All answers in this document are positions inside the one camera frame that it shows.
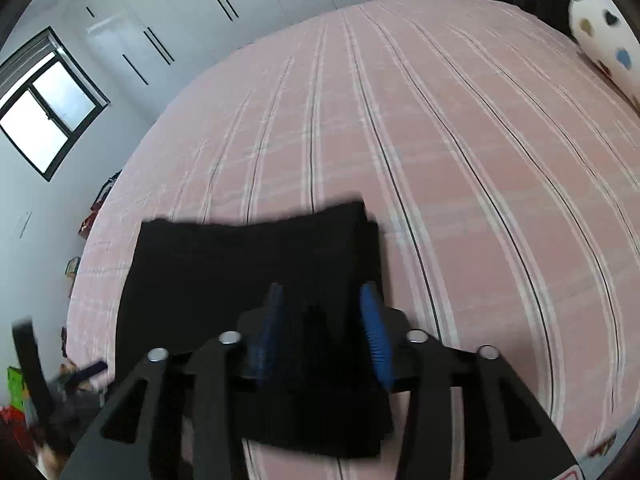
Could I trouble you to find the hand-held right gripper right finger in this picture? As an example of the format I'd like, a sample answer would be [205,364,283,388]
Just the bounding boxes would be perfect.
[357,281,581,480]

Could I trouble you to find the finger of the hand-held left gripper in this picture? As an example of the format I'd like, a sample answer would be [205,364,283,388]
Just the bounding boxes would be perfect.
[65,359,110,392]
[12,316,53,423]

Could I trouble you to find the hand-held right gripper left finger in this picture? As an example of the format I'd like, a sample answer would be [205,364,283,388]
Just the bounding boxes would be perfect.
[57,282,288,480]

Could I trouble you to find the black pants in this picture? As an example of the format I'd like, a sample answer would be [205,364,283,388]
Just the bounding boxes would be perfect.
[114,201,396,461]

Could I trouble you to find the green box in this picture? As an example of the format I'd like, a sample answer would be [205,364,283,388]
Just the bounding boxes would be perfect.
[6,366,28,411]

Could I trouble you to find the red paper bag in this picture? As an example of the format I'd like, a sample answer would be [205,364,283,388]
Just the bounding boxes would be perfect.
[77,210,101,238]

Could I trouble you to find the navy paper bag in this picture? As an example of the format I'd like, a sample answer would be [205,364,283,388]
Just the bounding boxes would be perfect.
[95,170,123,206]

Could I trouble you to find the pink plaid bed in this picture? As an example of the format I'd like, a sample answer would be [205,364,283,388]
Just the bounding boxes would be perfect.
[65,0,640,480]

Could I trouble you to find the small red object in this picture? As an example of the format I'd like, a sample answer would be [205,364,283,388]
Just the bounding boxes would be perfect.
[585,432,618,458]

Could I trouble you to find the black framed window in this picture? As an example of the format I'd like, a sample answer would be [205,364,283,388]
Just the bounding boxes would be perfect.
[0,26,111,182]

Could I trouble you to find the white wardrobe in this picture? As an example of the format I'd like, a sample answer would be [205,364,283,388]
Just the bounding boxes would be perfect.
[65,0,486,106]

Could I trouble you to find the heart print pillow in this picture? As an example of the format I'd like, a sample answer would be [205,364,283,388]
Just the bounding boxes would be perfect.
[568,0,640,111]

